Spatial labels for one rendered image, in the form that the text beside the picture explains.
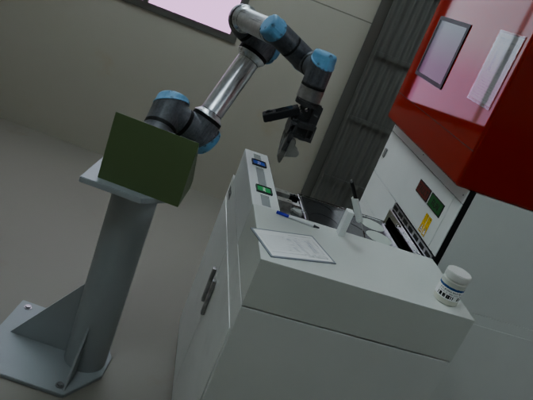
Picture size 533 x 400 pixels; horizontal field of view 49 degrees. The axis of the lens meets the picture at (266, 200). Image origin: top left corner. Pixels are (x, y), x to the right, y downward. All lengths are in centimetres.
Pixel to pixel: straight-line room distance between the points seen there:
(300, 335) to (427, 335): 35
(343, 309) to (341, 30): 271
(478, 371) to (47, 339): 163
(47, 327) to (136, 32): 233
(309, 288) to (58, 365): 122
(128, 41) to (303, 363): 299
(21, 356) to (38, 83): 247
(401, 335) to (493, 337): 64
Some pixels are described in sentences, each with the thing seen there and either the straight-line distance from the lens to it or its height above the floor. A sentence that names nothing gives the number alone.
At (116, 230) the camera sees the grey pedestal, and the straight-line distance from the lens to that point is 209.
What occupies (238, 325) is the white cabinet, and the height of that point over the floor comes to 76.
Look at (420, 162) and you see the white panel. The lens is 230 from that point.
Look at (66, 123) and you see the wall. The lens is 448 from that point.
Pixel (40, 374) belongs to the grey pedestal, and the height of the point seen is 2.
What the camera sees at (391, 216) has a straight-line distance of 235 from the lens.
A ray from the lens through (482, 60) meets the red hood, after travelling 207.
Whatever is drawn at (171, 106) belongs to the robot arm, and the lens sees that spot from 206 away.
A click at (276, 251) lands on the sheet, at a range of 155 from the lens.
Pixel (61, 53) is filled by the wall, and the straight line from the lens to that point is 439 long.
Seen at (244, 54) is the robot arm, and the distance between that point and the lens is 218.
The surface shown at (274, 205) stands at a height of 96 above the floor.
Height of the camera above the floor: 161
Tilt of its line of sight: 20 degrees down
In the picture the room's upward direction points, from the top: 22 degrees clockwise
